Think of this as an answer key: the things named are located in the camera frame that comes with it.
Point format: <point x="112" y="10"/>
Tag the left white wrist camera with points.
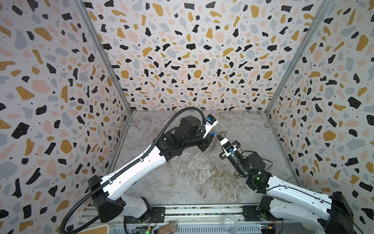
<point x="210" y="123"/>

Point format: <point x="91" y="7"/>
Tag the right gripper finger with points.
<point x="222" y="135"/>
<point x="217" y="140"/>

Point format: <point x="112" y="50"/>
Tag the clear glass cup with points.
<point x="230" y="224"/>

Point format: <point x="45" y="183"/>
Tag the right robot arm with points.
<point x="283" y="200"/>

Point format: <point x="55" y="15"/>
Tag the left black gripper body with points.
<point x="204" y="143"/>

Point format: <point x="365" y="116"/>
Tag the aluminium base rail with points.
<point x="207" y="219"/>

